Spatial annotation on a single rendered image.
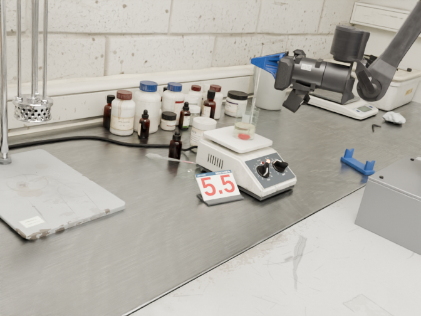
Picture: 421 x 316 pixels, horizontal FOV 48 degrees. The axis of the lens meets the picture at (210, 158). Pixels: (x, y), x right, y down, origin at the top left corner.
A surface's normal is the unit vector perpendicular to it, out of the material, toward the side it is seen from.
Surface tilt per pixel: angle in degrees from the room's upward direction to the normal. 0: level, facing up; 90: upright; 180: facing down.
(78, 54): 90
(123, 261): 0
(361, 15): 90
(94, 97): 90
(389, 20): 90
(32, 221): 0
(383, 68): 62
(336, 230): 0
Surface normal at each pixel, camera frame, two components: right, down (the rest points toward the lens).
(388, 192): -0.66, 0.19
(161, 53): 0.74, 0.35
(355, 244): 0.15, -0.92
